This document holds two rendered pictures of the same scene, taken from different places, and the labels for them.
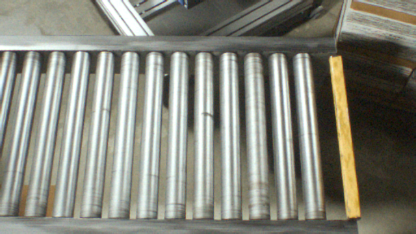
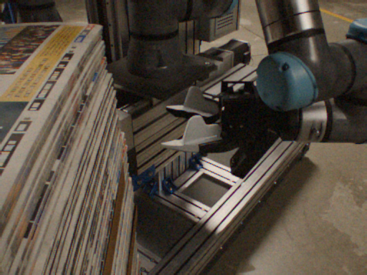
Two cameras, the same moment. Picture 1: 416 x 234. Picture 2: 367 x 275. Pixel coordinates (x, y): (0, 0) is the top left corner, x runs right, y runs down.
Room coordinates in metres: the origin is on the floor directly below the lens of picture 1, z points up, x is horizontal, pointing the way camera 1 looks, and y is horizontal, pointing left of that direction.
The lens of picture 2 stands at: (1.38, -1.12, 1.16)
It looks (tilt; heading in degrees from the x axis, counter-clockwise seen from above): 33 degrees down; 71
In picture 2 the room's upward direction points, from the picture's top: straight up
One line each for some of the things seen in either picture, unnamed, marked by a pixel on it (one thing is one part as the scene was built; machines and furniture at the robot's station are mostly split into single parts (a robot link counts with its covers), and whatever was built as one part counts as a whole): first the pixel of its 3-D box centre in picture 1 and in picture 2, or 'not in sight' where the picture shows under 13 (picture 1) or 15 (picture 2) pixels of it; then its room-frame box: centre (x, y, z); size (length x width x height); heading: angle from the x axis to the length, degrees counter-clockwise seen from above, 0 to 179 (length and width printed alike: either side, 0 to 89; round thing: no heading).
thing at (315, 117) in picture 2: not in sight; (304, 120); (1.72, -0.72, 0.88); 0.08 x 0.05 x 0.08; 70
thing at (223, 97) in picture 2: not in sight; (254, 114); (1.64, -0.69, 0.88); 0.12 x 0.08 x 0.09; 160
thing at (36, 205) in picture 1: (47, 131); not in sight; (0.57, 0.39, 0.77); 0.47 x 0.05 x 0.05; 0
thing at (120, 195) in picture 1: (125, 132); not in sight; (0.57, 0.19, 0.77); 0.47 x 0.05 x 0.05; 0
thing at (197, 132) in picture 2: not in sight; (193, 132); (1.53, -0.70, 0.88); 0.09 x 0.03 x 0.06; 7
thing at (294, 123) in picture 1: (298, 121); not in sight; (0.82, -0.32, 0.34); 0.06 x 0.06 x 0.68; 0
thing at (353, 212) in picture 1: (344, 132); not in sight; (0.56, -0.34, 0.81); 0.43 x 0.03 x 0.02; 0
